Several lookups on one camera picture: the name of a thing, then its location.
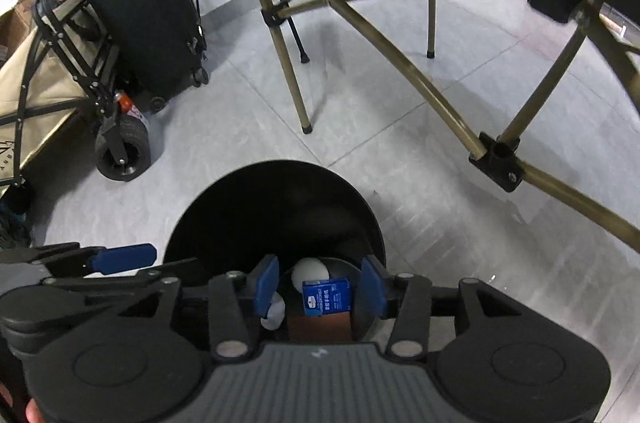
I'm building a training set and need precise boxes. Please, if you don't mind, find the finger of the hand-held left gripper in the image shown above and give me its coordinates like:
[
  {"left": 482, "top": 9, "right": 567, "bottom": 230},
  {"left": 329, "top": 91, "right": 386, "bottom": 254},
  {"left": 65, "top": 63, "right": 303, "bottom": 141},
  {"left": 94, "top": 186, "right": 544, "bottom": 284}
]
[
  {"left": 42, "top": 257, "right": 199, "bottom": 291},
  {"left": 0, "top": 243, "right": 157, "bottom": 276}
]

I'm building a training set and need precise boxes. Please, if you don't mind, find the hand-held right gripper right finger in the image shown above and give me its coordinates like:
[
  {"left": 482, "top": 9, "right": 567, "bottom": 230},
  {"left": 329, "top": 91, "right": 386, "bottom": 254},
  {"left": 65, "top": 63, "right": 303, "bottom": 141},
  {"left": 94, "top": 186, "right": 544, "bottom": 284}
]
[{"left": 360, "top": 255, "right": 523, "bottom": 360}]

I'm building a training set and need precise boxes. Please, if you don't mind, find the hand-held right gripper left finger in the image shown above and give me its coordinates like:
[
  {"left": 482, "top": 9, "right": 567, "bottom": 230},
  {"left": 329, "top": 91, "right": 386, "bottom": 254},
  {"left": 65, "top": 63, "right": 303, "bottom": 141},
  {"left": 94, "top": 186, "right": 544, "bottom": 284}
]
[{"left": 117, "top": 255, "right": 281, "bottom": 361}]

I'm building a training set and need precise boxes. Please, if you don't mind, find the black round trash bin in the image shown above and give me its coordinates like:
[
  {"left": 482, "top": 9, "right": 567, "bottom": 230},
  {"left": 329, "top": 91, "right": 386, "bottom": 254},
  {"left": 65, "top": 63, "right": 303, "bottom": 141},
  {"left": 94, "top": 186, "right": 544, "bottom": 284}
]
[{"left": 162, "top": 159, "right": 387, "bottom": 345}]

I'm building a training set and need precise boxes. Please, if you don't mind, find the white round ball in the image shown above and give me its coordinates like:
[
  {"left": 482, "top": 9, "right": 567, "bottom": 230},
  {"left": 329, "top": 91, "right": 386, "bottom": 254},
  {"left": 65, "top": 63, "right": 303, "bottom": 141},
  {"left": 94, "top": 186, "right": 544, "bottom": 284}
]
[{"left": 291, "top": 258, "right": 330, "bottom": 289}]

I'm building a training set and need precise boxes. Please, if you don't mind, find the blue small box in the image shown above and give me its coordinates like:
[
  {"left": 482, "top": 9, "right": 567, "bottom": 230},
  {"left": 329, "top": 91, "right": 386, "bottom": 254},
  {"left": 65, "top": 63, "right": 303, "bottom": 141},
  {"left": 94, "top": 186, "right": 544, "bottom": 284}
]
[{"left": 301, "top": 277, "right": 354, "bottom": 318}]

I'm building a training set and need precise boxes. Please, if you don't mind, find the dark blue bag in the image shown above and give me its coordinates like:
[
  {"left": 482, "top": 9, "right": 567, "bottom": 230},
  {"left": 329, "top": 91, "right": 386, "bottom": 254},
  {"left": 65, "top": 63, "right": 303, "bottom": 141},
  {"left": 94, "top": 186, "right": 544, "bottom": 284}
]
[{"left": 0, "top": 188, "right": 35, "bottom": 250}]

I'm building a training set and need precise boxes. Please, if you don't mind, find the tan folding table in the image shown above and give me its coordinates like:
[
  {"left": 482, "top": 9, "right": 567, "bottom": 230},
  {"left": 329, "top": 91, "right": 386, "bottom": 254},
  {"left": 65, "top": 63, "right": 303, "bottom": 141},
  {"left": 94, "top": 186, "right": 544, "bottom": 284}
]
[{"left": 165, "top": 0, "right": 640, "bottom": 249}]

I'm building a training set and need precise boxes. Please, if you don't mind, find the black suitcase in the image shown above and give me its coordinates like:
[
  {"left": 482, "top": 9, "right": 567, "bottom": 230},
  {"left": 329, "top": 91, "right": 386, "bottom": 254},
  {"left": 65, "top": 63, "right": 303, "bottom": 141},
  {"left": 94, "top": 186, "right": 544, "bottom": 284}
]
[{"left": 82, "top": 0, "right": 210, "bottom": 111}]

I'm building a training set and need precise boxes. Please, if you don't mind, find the cardboard box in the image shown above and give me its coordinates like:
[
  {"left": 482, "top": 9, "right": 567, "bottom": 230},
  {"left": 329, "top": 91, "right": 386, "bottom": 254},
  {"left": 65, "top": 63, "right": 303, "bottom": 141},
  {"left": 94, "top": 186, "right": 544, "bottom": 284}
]
[{"left": 0, "top": 0, "right": 51, "bottom": 68}]

